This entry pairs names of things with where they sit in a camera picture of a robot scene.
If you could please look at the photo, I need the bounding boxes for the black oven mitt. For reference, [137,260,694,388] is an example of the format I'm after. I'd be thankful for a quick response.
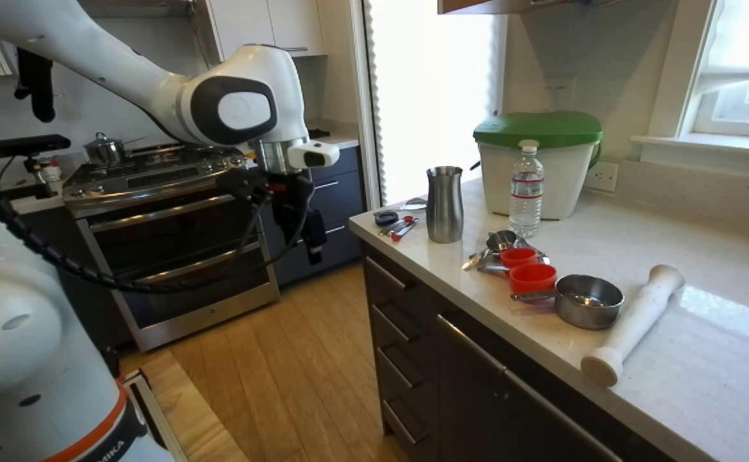
[9,47,58,125]

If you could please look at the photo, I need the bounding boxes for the small red measuring cup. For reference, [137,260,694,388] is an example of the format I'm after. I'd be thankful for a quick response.
[496,244,544,270]

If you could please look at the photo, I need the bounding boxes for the dark drawer front steel handle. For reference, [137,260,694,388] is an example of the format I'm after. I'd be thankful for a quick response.
[373,380,441,462]
[369,330,441,431]
[362,246,441,341]

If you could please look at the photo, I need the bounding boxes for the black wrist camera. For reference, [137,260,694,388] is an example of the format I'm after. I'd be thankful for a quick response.
[217,164,275,206]

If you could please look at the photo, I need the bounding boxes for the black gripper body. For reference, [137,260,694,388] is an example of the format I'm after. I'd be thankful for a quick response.
[269,169,318,225]

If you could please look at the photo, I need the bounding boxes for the steel measuring cup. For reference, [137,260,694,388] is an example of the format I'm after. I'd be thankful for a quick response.
[552,271,626,334]

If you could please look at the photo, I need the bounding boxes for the wooden robot cart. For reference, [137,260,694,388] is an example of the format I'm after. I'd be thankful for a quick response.
[119,345,249,462]

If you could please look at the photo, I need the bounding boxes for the large red measuring cup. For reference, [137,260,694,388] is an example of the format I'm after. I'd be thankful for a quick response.
[508,261,559,301]

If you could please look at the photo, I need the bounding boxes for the stainless steel oven range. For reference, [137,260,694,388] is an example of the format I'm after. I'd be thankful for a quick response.
[62,139,281,355]

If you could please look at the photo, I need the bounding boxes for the white rolling pin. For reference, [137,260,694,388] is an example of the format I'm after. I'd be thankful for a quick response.
[576,261,688,388]

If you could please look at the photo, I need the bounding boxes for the white door with blinds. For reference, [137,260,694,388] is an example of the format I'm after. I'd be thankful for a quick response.
[364,0,509,208]

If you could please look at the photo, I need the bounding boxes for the white framed window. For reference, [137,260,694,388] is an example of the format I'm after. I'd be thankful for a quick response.
[680,0,749,144]

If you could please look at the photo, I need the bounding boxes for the dark blue base cabinet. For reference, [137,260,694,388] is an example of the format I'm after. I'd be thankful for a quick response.
[266,144,369,291]

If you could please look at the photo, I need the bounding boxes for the stainless steel cup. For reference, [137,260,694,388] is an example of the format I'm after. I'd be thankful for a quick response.
[423,164,466,246]

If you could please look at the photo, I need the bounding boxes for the white wall outlet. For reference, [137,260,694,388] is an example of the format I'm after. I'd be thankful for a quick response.
[585,158,623,196]

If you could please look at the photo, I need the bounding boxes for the black bar camera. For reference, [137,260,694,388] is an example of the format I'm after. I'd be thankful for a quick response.
[0,131,74,161]

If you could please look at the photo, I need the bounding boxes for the metal measuring spoons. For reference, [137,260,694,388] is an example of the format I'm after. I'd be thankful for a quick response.
[458,229,530,278]

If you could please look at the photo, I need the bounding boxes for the steel kettle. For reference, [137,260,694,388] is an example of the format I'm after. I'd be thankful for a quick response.
[81,128,128,171]

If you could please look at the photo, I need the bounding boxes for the clear plastic water bottle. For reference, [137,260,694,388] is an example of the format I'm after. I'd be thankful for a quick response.
[508,139,548,241]

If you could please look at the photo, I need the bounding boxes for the wooden wall shelf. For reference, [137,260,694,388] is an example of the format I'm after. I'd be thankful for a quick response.
[435,0,581,17]

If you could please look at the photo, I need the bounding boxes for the dark kitchen base cabinet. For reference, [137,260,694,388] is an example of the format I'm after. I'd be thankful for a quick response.
[357,234,677,462]

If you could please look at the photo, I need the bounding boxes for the white bin with green lid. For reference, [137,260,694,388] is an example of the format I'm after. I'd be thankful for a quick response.
[472,111,605,223]

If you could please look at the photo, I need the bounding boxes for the small red tool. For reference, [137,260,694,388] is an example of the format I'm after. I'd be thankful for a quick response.
[386,212,417,244]

